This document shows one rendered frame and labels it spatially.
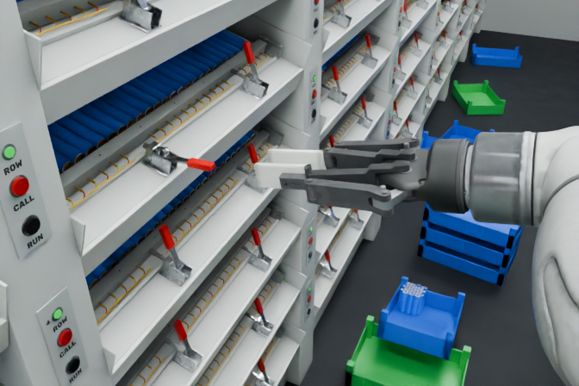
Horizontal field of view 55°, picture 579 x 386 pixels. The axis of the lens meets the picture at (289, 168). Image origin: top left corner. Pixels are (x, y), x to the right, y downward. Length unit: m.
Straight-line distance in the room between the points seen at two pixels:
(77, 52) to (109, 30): 0.06
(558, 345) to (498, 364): 1.42
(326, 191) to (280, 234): 0.66
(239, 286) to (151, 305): 0.32
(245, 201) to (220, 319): 0.22
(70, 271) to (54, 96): 0.18
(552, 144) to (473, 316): 1.40
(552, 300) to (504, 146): 0.19
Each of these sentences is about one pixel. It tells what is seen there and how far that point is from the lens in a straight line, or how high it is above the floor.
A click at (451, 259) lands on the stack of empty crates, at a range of 2.04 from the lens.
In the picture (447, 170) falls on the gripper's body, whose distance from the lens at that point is 0.55.
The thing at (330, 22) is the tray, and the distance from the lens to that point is 1.31.
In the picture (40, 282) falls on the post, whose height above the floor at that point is 0.93.
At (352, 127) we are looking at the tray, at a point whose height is 0.56.
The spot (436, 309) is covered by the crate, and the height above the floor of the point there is 0.01.
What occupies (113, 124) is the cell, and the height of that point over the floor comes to 0.98.
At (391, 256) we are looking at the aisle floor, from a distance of 2.07.
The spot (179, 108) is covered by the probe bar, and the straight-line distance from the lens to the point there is 0.83.
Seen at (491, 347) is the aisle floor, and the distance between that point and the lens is 1.83.
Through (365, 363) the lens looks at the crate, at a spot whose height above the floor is 0.00.
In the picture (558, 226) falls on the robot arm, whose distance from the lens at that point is 0.43.
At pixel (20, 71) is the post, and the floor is 1.14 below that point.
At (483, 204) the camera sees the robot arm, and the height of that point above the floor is 1.01.
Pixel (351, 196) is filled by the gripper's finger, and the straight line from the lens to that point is 0.56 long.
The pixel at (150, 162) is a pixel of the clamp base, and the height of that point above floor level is 0.94.
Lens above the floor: 1.31
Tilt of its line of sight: 31 degrees down
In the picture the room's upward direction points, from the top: straight up
